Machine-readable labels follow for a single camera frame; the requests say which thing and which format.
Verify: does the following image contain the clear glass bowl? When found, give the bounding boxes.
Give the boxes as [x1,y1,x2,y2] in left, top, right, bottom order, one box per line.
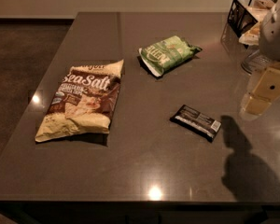
[241,49,273,75]

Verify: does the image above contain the snack packets in basket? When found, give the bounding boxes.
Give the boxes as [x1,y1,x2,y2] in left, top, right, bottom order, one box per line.
[239,0,274,46]

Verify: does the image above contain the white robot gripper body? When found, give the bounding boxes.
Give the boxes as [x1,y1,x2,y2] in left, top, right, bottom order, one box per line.
[259,0,280,62]

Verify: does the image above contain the black wire basket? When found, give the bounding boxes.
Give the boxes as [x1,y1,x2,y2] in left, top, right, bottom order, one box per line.
[228,0,275,37]

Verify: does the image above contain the brown sea salt chip bag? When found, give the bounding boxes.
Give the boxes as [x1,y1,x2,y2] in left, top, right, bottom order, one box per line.
[35,60,124,142]

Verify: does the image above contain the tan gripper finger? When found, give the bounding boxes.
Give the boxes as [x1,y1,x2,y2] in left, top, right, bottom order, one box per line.
[247,62,280,102]
[240,93,271,121]

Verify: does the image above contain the black snack bar wrapper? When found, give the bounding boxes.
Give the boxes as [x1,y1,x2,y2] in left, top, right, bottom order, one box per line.
[170,105,221,142]

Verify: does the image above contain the green jalapeno chip bag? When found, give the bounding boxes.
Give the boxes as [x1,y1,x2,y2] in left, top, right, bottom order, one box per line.
[138,35,203,77]

